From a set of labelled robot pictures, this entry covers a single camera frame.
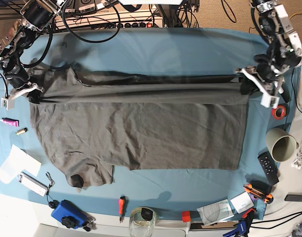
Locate black lanyard with clip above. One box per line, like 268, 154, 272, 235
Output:
45, 172, 58, 208

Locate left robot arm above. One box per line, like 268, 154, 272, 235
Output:
236, 0, 302, 109

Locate printed paper booklet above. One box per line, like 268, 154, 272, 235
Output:
197, 198, 234, 225

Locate black power brick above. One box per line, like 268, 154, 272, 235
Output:
284, 194, 302, 202

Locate red cube block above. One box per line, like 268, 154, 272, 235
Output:
181, 211, 191, 223

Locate white rectangular device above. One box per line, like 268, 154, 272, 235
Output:
17, 172, 47, 197

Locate blue table cloth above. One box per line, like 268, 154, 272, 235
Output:
0, 28, 295, 220

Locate black power strip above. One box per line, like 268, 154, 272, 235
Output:
103, 22, 153, 29

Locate grey T-shirt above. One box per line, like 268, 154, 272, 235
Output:
29, 67, 249, 188

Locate red screwdriver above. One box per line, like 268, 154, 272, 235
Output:
118, 196, 126, 223

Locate blue clamp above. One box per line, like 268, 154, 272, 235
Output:
222, 208, 256, 237

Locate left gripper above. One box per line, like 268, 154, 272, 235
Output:
236, 55, 284, 108

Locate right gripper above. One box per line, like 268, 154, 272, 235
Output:
0, 67, 44, 111

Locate white paper sheet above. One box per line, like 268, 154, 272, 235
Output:
0, 145, 42, 184

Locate blue box with knob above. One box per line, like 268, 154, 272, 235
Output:
48, 200, 87, 229

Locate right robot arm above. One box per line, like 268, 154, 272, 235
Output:
0, 0, 69, 110

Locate beige mug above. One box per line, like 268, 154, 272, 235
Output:
265, 128, 299, 162

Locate red tape roll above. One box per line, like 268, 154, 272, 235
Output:
271, 105, 287, 120

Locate white small box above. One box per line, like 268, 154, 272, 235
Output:
230, 192, 254, 214

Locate pink tube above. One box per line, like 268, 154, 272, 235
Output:
0, 118, 19, 127

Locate orange utility knife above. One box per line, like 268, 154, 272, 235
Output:
243, 184, 274, 204

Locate white black marker pen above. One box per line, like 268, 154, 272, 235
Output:
278, 84, 290, 103

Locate black remote control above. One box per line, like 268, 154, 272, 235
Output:
258, 151, 279, 186

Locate glass jar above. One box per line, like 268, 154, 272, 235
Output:
129, 207, 157, 237

